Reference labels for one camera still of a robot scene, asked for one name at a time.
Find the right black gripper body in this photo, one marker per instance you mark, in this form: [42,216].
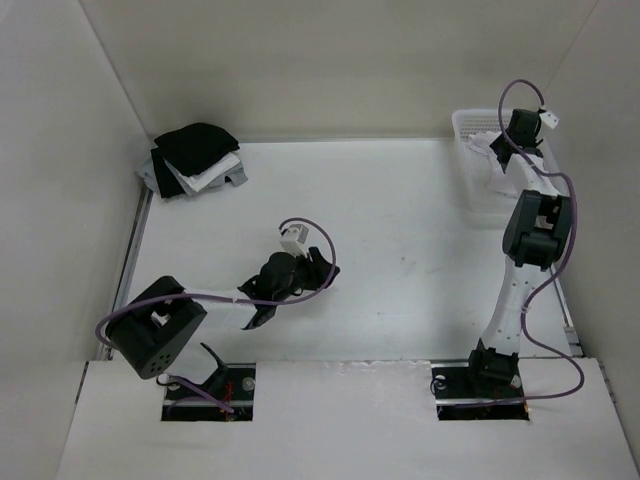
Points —
[534,143]

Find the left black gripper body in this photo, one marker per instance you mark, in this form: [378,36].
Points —
[296,283]

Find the white tank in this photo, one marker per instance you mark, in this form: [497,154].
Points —
[498,182]
[196,183]

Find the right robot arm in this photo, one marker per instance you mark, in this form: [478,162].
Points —
[534,239]

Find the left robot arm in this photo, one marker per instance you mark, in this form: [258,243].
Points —
[160,330]

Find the white folded tank top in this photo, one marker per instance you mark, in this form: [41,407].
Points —
[196,183]

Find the lower black folded tank top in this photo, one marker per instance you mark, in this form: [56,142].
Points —
[168,185]

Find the black folded tank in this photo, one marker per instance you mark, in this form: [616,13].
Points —
[195,147]
[168,185]

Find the grey folded tank top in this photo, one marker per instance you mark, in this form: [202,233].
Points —
[235,177]

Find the white plastic basket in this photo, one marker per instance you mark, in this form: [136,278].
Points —
[475,168]

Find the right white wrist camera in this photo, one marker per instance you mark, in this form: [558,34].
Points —
[548,118]

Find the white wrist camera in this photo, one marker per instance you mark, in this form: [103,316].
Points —
[548,118]
[293,240]

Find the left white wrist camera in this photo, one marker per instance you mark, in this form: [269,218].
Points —
[293,240]

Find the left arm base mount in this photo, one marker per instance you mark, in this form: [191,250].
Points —
[235,386]

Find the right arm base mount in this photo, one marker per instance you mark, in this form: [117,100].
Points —
[458,398]

